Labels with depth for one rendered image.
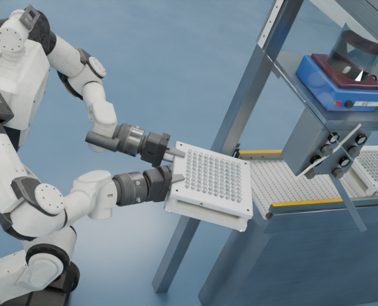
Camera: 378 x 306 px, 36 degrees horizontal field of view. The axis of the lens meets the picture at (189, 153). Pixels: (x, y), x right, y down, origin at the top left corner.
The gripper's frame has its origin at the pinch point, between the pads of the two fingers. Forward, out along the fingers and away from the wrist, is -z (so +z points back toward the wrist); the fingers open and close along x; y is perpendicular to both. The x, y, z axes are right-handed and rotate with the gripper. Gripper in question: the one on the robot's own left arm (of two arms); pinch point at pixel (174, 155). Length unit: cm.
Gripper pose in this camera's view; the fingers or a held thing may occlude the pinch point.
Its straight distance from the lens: 176.9
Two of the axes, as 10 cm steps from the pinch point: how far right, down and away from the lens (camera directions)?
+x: -2.9, 7.5, 6.0
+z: -9.4, -3.4, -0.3
